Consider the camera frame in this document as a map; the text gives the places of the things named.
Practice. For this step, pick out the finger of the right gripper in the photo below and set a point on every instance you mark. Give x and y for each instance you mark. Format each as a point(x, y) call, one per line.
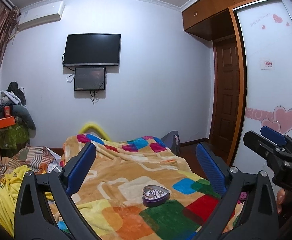
point(265, 148)
point(273, 136)

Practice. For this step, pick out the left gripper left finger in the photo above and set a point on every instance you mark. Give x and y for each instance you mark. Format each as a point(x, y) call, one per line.
point(33, 217)

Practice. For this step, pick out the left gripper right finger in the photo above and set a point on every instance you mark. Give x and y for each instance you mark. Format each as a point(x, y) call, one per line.
point(258, 218)

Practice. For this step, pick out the person's right hand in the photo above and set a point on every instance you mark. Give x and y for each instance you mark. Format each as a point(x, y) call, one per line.
point(281, 197)

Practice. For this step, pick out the yellow cloth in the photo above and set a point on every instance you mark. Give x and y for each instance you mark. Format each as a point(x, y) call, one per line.
point(9, 190)

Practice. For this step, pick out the striped patterned quilt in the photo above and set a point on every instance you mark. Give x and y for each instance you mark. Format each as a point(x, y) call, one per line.
point(35, 158)

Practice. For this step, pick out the brown wooden door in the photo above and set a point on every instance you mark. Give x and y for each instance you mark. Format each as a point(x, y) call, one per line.
point(226, 96)

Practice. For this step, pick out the white label sticker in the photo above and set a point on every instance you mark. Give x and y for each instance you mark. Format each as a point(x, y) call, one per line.
point(266, 64)

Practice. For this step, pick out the green patterned cloth cover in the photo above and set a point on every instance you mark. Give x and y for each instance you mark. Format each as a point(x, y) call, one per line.
point(13, 136)

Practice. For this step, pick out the grey backpack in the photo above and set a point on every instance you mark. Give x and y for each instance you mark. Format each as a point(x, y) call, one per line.
point(171, 141)

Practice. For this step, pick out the orange box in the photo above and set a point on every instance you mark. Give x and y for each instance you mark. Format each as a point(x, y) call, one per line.
point(6, 122)

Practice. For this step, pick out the white wardrobe sliding door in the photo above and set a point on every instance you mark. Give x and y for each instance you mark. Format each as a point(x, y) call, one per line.
point(266, 29)

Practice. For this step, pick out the purple heart-shaped tin box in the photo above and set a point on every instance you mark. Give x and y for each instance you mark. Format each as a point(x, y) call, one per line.
point(154, 195)

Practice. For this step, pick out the colourful plush blanket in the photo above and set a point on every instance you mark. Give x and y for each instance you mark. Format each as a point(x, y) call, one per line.
point(110, 198)

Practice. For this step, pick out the pile of clothes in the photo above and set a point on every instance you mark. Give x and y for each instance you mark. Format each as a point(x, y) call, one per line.
point(13, 103)

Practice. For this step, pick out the wooden overhead cabinet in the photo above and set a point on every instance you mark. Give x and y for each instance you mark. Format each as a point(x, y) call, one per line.
point(209, 19)

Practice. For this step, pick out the white air conditioner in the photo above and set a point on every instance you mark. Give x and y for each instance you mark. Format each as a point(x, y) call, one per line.
point(41, 15)

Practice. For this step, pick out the small black wall monitor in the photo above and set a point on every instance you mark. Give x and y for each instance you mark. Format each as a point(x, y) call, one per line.
point(89, 78)

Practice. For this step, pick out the large black wall television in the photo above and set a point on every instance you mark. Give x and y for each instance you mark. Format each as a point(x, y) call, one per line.
point(92, 50)

